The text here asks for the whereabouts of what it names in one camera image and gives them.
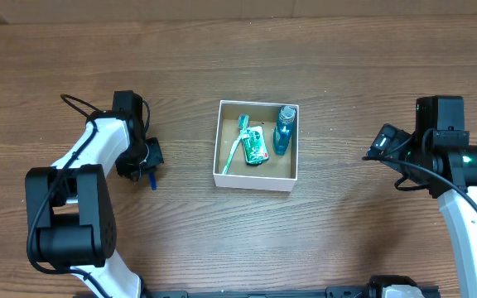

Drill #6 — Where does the blue disposable razor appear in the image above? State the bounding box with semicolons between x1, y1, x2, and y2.
148;172;157;190

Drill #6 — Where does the blue mouthwash bottle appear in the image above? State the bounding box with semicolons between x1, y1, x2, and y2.
272;105;296;156

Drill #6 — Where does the green toothbrush with cap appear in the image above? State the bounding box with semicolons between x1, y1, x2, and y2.
222;114;250;175

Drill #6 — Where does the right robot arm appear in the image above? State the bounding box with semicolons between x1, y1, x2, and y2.
365;95;477;297

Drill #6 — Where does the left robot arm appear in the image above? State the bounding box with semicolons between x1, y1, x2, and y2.
25;90;164;297

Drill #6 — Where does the white cardboard box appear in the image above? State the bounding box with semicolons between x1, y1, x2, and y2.
213;100;300;192

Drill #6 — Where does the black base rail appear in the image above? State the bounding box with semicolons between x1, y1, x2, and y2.
142;275;441;298

